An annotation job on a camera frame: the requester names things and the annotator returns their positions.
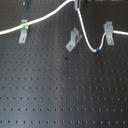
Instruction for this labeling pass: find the gripper finger holding cable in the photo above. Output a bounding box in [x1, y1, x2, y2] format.
[74, 0, 82, 10]

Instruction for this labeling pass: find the white cable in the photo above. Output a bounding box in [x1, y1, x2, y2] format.
[0, 0, 128, 54]

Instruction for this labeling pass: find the middle metal cable clip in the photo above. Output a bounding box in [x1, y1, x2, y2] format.
[66, 28, 82, 52]

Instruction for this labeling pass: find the metal cable clip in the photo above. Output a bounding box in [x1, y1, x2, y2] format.
[66, 28, 82, 52]
[19, 19, 29, 43]
[103, 21, 114, 45]

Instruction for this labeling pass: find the right metal cable clip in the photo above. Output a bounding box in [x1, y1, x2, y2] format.
[103, 21, 114, 45]

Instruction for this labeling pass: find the dark post top left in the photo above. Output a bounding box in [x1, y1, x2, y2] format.
[23, 0, 31, 10]

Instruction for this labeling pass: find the left metal cable clip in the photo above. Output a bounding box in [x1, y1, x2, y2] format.
[19, 19, 29, 43]

